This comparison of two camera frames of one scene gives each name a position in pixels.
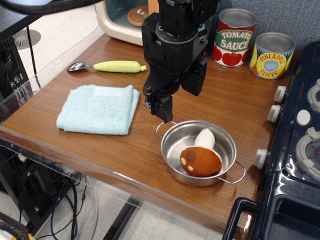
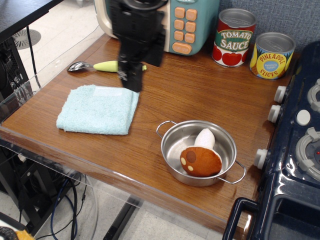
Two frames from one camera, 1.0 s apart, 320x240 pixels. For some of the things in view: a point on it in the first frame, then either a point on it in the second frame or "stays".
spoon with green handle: x=115 y=66 stays
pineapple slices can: x=272 y=55 stays
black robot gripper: x=169 y=58 to x=141 y=30
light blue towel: x=96 y=109 stays
